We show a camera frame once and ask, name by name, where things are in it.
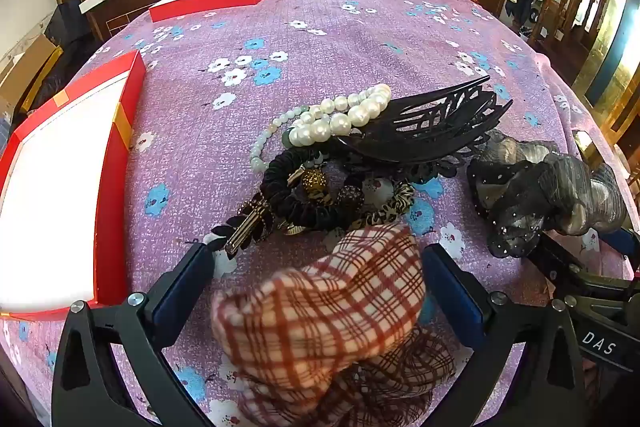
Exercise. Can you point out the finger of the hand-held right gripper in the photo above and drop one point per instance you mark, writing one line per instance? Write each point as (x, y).
(622, 241)
(555, 264)

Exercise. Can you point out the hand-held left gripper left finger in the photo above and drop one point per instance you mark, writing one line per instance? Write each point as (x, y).
(185, 279)

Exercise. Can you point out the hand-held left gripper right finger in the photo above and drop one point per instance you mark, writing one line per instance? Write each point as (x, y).
(450, 289)

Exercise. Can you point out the grey sheer scrunchie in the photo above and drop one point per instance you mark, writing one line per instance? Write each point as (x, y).
(540, 187)

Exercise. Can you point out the black lace hair flower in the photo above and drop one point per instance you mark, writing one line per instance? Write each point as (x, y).
(450, 164)

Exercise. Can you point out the black scrunchie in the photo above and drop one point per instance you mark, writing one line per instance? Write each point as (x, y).
(285, 197)

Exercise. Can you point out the red plaid scrunchie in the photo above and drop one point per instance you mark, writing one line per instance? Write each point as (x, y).
(310, 317)

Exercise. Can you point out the red gift box tray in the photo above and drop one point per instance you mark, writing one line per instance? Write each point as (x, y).
(50, 207)

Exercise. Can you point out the black hair claw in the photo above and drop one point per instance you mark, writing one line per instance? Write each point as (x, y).
(400, 142)

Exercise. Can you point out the gold leaf hair clip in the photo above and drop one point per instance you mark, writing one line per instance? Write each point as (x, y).
(250, 219)

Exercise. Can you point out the wooden stair railing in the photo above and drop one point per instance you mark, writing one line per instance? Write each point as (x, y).
(565, 7)

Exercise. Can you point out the dark jacket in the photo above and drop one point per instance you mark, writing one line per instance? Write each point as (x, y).
(517, 2)

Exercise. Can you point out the open cardboard box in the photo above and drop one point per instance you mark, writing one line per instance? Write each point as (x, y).
(25, 67)

